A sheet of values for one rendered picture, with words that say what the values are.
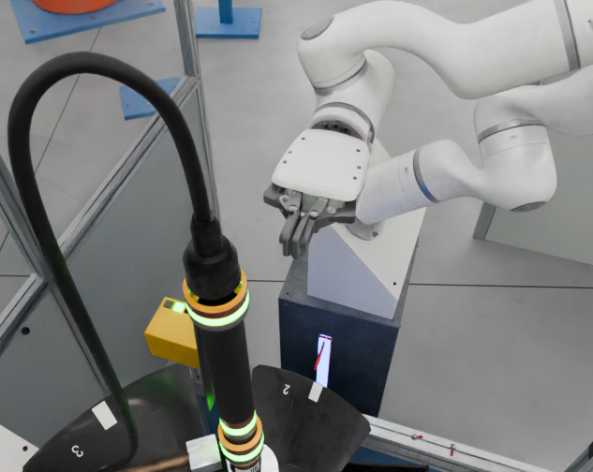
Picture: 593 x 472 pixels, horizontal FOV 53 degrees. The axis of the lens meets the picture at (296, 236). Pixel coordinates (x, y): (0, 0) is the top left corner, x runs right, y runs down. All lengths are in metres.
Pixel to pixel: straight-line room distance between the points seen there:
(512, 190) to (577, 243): 1.82
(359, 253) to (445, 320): 1.35
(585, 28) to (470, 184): 0.48
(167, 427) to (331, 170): 0.39
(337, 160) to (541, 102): 0.46
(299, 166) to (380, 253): 0.71
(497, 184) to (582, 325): 1.73
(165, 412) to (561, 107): 0.73
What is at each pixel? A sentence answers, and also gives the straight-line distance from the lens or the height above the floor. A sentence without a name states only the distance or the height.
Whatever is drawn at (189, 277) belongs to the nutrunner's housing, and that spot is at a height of 1.83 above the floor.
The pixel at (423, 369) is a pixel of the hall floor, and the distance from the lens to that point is 2.47.
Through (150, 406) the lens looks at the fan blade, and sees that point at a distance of 0.81.
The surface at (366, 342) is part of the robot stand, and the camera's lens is 1.52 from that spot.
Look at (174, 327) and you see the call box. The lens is 1.28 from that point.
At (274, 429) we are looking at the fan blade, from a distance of 1.02.
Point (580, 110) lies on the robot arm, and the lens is 1.01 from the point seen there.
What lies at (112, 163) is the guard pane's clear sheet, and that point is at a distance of 1.70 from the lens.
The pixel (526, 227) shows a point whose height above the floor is 0.14.
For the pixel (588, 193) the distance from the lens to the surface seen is 2.71.
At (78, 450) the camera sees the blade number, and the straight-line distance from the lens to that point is 0.82.
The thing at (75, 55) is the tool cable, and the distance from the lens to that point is 0.28.
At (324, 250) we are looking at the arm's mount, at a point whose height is 1.12.
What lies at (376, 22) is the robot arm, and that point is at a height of 1.78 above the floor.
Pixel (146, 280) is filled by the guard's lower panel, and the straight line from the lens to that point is 2.03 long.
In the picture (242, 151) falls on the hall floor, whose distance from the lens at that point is 3.26.
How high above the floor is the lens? 2.13
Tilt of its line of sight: 49 degrees down
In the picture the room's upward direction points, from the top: straight up
